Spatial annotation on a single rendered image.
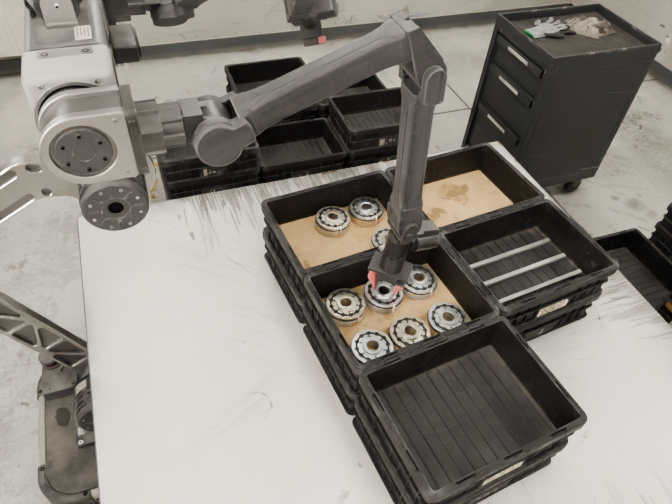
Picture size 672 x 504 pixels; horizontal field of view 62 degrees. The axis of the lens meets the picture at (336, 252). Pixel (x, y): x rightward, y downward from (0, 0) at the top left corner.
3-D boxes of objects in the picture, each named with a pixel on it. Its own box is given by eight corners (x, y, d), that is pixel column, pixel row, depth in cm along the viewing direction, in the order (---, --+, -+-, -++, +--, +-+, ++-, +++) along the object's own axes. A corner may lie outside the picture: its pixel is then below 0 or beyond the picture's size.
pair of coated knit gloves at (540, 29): (534, 42, 251) (536, 35, 249) (512, 24, 263) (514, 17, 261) (579, 36, 258) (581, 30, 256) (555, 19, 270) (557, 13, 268)
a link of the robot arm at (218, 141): (414, -10, 93) (442, 15, 87) (426, 58, 104) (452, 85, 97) (175, 106, 93) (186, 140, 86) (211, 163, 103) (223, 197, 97)
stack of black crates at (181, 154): (177, 243, 250) (160, 163, 217) (166, 201, 268) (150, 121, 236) (263, 226, 261) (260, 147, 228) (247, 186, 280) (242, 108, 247)
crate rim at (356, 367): (355, 377, 122) (356, 371, 120) (301, 281, 140) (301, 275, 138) (500, 319, 135) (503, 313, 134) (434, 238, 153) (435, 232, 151)
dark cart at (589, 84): (495, 214, 299) (553, 58, 234) (455, 165, 327) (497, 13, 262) (585, 194, 316) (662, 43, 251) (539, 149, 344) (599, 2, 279)
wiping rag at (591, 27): (579, 41, 255) (582, 34, 252) (551, 21, 268) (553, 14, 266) (628, 35, 263) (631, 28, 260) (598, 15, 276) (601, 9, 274)
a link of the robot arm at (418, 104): (396, 43, 100) (423, 73, 93) (424, 38, 101) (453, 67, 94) (382, 216, 131) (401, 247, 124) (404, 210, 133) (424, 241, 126)
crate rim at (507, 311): (500, 319, 135) (503, 313, 134) (434, 238, 153) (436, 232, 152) (618, 272, 149) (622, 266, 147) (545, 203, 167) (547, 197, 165)
